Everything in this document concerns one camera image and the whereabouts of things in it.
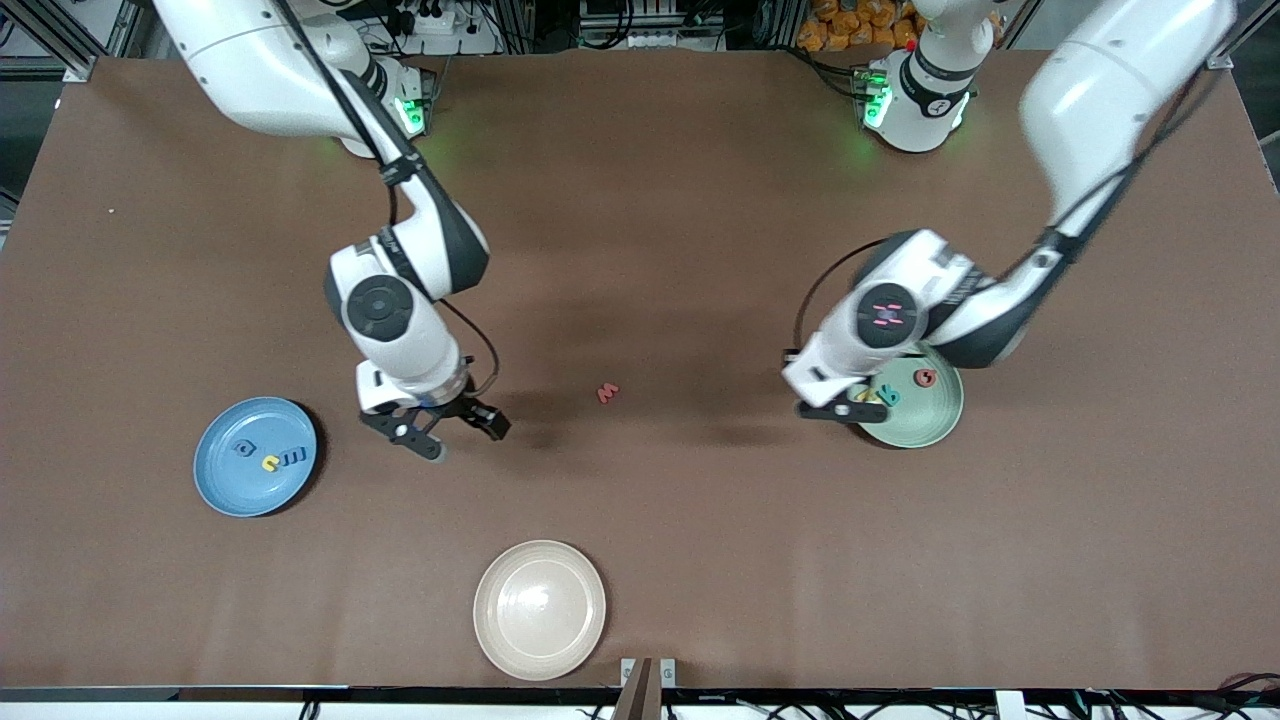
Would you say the aluminium frame profile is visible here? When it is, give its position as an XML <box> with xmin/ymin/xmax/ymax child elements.
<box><xmin>1205</xmin><ymin>20</ymin><xmax>1263</xmax><ymax>71</ymax></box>
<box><xmin>0</xmin><ymin>0</ymin><xmax>136</xmax><ymax>83</ymax></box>

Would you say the green plate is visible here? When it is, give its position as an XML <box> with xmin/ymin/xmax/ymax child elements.
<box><xmin>855</xmin><ymin>340</ymin><xmax>965</xmax><ymax>449</ymax></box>

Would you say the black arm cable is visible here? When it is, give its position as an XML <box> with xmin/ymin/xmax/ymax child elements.
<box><xmin>275</xmin><ymin>0</ymin><xmax>500</xmax><ymax>403</ymax></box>
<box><xmin>793</xmin><ymin>50</ymin><xmax>1216</xmax><ymax>353</ymax></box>

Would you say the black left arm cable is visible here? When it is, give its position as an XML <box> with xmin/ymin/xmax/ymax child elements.
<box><xmin>793</xmin><ymin>50</ymin><xmax>1216</xmax><ymax>353</ymax></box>

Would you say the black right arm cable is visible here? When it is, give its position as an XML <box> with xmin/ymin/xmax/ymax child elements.
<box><xmin>275</xmin><ymin>0</ymin><xmax>500</xmax><ymax>403</ymax></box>

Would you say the metal table edge bracket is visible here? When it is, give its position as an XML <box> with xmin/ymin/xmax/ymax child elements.
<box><xmin>620</xmin><ymin>657</ymin><xmax>677</xmax><ymax>720</ymax></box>

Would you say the black base connector box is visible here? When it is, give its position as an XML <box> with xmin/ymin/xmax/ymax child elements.
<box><xmin>850</xmin><ymin>63</ymin><xmax>894</xmax><ymax>131</ymax></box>
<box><xmin>396</xmin><ymin>68</ymin><xmax>442</xmax><ymax>137</ymax></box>

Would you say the beige plate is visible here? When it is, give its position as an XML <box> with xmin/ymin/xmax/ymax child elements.
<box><xmin>473</xmin><ymin>540</ymin><xmax>608</xmax><ymax>682</ymax></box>

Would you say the grey equipment box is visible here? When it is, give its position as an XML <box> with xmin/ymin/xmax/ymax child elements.
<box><xmin>578</xmin><ymin>0</ymin><xmax>726</xmax><ymax>49</ymax></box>

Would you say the orange bag pile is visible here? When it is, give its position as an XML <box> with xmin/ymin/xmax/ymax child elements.
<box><xmin>797</xmin><ymin>0</ymin><xmax>923</xmax><ymax>53</ymax></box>

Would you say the blue plate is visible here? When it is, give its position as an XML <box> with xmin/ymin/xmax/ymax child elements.
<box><xmin>193</xmin><ymin>396</ymin><xmax>319</xmax><ymax>518</ymax></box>

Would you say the white power strip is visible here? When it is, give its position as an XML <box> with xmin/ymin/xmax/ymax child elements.
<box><xmin>395</xmin><ymin>0</ymin><xmax>501</xmax><ymax>56</ymax></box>

